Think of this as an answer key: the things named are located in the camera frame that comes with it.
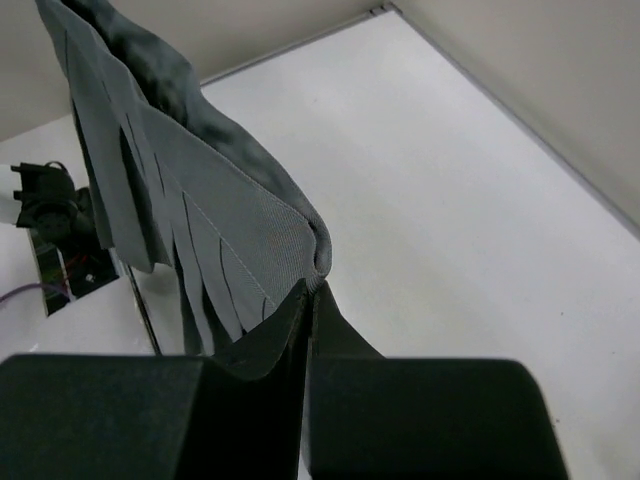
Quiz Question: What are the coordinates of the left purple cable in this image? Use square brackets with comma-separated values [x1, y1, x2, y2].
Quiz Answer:
[0, 282, 51, 311]

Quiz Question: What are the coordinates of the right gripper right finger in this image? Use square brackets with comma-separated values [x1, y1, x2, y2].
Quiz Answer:
[304, 286, 568, 479]

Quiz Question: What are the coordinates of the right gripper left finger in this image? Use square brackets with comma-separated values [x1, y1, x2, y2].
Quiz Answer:
[1, 283, 306, 479]

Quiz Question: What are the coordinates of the grey pleated skirt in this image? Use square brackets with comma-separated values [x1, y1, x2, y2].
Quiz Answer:
[37, 1, 332, 355]

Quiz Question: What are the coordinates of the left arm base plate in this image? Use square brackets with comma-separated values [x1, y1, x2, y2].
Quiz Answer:
[29, 230, 120, 316]

